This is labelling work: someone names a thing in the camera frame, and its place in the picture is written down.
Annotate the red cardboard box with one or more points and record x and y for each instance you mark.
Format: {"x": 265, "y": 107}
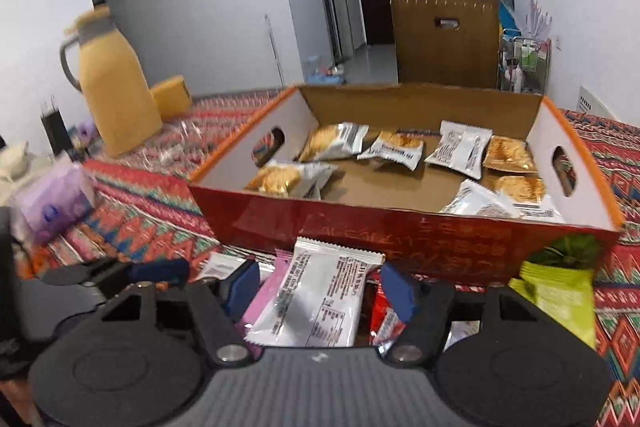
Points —
{"x": 350, "y": 224}

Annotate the small white snack packet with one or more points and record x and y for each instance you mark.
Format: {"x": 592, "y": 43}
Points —
{"x": 220, "y": 264}

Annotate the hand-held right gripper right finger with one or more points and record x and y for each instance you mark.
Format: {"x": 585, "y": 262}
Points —
{"x": 397, "y": 289}

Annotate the pile of snack packets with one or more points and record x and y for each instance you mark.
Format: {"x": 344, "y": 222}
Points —
{"x": 460, "y": 149}

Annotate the yellow thermos jug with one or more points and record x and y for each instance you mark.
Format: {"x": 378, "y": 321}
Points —
{"x": 117, "y": 97}

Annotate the white labelled snack packet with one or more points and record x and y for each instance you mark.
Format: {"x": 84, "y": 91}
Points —
{"x": 315, "y": 297}

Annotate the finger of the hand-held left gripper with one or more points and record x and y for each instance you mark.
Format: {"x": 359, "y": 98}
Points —
{"x": 160, "y": 270}
{"x": 75, "y": 272}

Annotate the blue plastic item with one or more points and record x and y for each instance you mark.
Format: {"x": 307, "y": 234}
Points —
{"x": 506, "y": 16}

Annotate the purple roll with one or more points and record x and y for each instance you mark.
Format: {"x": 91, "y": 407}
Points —
{"x": 85, "y": 133}

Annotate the black charger block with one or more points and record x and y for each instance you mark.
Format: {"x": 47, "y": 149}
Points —
{"x": 56, "y": 129}

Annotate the red snack packet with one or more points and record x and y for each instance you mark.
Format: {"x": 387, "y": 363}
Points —
{"x": 385, "y": 322}

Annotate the brown cardboard box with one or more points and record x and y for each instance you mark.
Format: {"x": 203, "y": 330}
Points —
{"x": 450, "y": 57}

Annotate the small yellow cup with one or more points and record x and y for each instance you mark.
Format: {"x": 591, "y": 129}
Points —
{"x": 172, "y": 97}

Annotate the pink snack packet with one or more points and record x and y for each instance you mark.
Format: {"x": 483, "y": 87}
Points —
{"x": 262, "y": 302}

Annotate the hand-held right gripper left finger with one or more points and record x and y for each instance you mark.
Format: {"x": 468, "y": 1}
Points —
{"x": 242, "y": 287}

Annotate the green snack packet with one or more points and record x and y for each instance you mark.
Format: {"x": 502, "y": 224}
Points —
{"x": 560, "y": 302}

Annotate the purple tissue pack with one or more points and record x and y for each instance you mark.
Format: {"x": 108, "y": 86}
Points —
{"x": 52, "y": 202}

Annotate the storage rack with bottles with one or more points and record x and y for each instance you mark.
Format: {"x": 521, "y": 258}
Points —
{"x": 525, "y": 62}

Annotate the purple feather decoration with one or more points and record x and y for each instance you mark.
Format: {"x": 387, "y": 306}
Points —
{"x": 539, "y": 14}

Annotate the white cloth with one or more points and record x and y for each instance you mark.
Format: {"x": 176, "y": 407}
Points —
{"x": 15, "y": 161}

